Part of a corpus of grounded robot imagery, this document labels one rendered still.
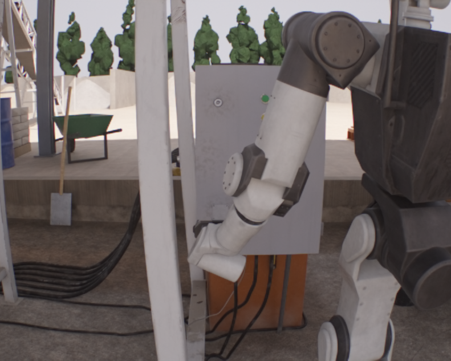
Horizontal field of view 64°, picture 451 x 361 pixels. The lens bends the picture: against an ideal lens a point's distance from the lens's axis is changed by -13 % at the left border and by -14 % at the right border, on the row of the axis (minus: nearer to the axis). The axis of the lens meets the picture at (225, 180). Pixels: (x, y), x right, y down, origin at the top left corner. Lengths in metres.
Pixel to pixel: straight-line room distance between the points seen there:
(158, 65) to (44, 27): 5.12
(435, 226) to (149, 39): 0.71
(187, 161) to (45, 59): 4.27
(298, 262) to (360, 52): 1.47
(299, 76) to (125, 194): 3.20
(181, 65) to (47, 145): 4.25
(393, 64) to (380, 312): 0.61
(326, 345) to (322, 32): 0.76
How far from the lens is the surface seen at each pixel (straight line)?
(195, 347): 1.58
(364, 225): 0.84
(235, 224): 0.76
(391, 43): 0.65
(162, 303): 0.94
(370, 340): 1.06
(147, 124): 0.89
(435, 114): 0.61
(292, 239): 1.34
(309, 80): 0.65
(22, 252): 3.32
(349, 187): 3.78
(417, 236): 0.75
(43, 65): 5.92
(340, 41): 0.61
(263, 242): 1.33
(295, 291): 2.05
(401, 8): 1.22
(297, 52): 0.65
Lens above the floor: 1.17
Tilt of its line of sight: 12 degrees down
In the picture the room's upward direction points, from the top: straight up
